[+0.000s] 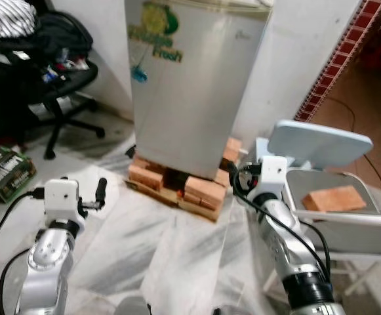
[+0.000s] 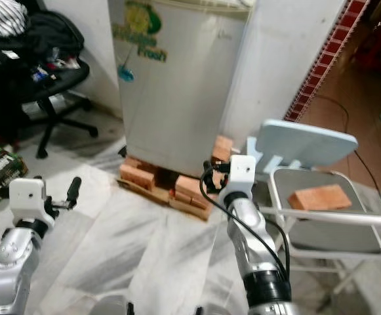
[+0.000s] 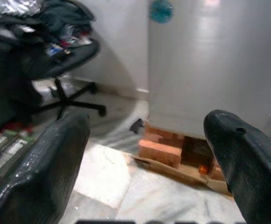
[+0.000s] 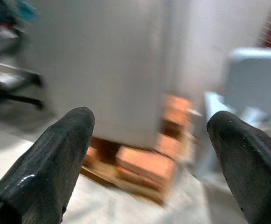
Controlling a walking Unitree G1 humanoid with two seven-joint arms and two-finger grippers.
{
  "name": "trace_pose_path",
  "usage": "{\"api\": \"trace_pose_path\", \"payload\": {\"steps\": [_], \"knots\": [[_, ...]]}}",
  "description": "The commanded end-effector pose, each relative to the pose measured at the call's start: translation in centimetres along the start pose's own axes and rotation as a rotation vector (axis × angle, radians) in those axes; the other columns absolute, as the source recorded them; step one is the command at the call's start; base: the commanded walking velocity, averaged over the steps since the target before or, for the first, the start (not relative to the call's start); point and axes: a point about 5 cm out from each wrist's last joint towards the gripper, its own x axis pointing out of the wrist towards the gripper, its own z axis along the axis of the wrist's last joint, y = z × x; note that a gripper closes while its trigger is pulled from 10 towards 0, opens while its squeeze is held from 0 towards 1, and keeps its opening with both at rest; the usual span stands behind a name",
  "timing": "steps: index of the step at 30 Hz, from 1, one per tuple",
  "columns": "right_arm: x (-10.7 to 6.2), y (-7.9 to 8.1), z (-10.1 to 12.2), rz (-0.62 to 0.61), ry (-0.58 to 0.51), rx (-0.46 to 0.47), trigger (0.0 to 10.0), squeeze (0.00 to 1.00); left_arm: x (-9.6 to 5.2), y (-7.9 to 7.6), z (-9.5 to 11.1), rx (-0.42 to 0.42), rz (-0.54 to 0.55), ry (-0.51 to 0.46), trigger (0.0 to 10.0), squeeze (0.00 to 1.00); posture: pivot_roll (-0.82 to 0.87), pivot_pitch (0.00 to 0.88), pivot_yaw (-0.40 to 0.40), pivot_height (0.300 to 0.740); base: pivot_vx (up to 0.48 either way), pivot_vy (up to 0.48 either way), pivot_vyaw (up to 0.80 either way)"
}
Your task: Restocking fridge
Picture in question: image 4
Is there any white fridge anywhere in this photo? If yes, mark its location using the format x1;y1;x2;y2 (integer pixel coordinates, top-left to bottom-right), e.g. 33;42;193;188
21;0;201;151

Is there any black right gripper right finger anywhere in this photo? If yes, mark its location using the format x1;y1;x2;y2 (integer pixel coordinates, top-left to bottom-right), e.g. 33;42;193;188
206;111;271;224

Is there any orange brick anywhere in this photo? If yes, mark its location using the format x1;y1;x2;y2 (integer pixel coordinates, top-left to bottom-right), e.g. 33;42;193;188
115;145;176;191
157;94;194;159
83;137;121;168

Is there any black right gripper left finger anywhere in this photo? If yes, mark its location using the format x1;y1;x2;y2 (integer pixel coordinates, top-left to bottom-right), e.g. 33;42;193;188
0;106;95;224

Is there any colourful clothes pile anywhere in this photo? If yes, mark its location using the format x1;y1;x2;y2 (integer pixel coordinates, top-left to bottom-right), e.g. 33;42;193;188
0;0;39;60

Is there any pale plastic chair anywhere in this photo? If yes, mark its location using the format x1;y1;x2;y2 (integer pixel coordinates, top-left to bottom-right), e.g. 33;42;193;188
193;46;271;180

